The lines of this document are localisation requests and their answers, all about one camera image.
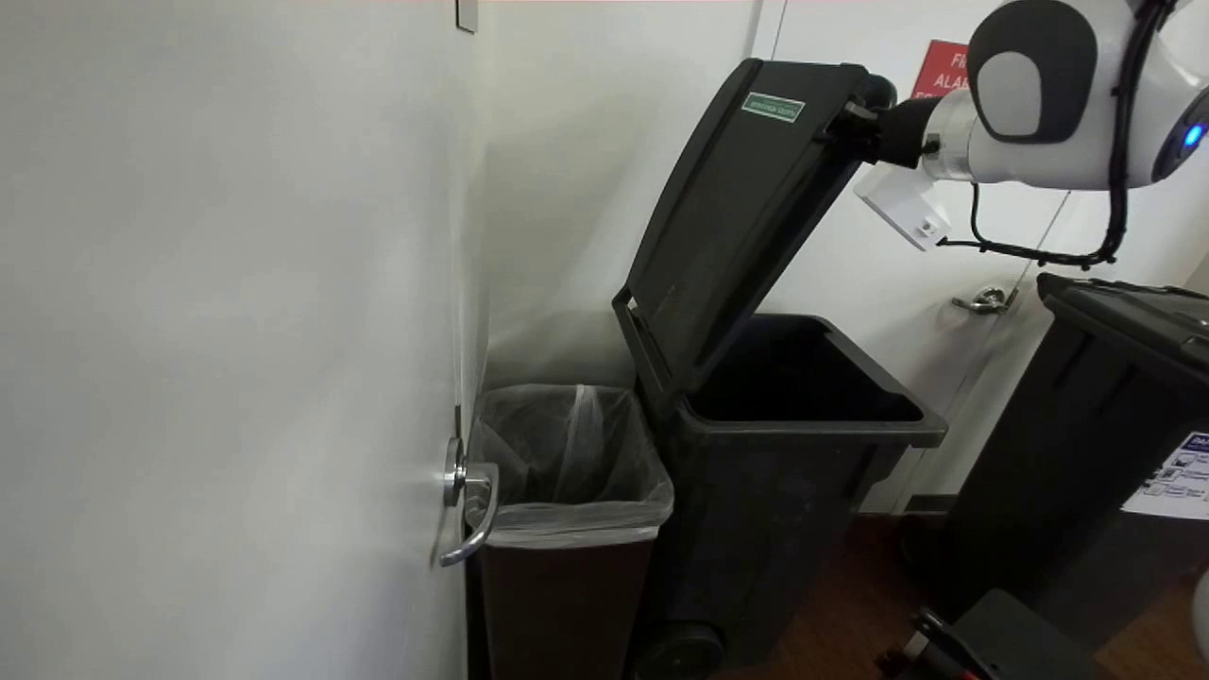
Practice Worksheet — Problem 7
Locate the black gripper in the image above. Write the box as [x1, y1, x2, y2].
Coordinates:
[821, 93, 940, 173]

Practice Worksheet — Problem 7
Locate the black bin with paper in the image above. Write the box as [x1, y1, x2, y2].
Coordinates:
[940, 270, 1209, 635]

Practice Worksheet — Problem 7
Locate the black wheeled bin body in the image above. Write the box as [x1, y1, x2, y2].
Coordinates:
[614, 293, 950, 680]

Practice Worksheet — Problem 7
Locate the clear plastic bin liner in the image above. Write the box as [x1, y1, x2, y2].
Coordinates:
[463, 380, 677, 553]

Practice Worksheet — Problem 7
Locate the green rectangular lid label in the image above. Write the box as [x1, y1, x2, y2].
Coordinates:
[735, 85, 807, 129]

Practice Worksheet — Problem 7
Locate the red fire alarm sign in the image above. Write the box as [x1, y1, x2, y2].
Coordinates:
[911, 35, 973, 100]

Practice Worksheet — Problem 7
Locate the white printed paper sheet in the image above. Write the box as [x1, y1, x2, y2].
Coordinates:
[1118, 428, 1209, 526]

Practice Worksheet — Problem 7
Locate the small brown trash can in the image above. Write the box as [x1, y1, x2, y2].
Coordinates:
[463, 380, 677, 680]

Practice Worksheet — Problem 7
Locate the silver door lever handle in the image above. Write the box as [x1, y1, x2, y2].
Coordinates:
[430, 405, 505, 575]
[950, 281, 1021, 318]

